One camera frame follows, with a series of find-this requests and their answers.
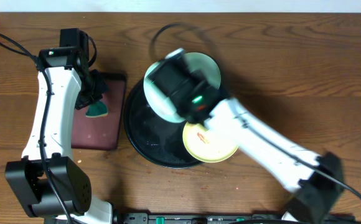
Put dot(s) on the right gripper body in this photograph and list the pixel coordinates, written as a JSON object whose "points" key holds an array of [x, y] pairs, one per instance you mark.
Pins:
{"points": [[201, 79]]}

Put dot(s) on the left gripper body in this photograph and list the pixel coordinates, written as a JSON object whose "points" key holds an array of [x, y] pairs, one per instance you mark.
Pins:
{"points": [[94, 91]]}

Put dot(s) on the light blue plate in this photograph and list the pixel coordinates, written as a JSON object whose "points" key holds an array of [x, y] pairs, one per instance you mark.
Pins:
{"points": [[158, 101], [200, 70]]}

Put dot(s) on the yellow plate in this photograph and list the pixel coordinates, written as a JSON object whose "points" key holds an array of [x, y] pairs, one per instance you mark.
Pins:
{"points": [[206, 145]]}

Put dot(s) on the green sponge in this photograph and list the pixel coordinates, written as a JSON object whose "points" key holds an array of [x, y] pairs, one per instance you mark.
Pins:
{"points": [[97, 109]]}

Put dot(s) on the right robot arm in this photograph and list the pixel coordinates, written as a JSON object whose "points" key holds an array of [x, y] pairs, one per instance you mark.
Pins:
{"points": [[314, 181]]}

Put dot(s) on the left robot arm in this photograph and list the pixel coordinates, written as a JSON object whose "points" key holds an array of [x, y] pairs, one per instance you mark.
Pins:
{"points": [[46, 181]]}

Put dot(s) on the round black tray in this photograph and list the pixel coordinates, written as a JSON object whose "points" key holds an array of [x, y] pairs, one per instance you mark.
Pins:
{"points": [[155, 139]]}

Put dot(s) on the rectangular black tray red mat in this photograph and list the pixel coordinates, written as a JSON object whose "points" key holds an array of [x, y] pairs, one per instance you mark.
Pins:
{"points": [[101, 133]]}

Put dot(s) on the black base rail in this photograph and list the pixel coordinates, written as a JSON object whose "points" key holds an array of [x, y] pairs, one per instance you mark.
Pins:
{"points": [[181, 218]]}

